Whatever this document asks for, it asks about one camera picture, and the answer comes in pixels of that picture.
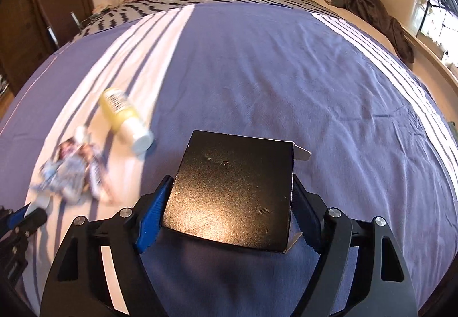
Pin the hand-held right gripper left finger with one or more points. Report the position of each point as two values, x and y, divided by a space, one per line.
150 220

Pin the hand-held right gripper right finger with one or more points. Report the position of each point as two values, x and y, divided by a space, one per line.
309 220

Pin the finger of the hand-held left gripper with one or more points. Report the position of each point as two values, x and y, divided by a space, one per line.
18 217

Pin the printed wrapper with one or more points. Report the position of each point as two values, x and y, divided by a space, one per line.
71 166

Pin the black cardboard box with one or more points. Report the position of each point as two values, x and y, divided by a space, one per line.
232 191

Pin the yellow bottle with white cap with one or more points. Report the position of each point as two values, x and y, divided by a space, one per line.
121 113

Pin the blue white striped blanket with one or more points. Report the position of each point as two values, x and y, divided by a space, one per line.
268 70

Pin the thin metal pole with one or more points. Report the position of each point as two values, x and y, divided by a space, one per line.
75 21

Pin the grey patterned bed sheet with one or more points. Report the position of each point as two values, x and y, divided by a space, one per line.
143 12

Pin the white storage box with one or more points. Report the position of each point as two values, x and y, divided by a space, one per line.
404 2

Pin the metal drying rack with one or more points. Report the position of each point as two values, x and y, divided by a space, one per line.
438 5

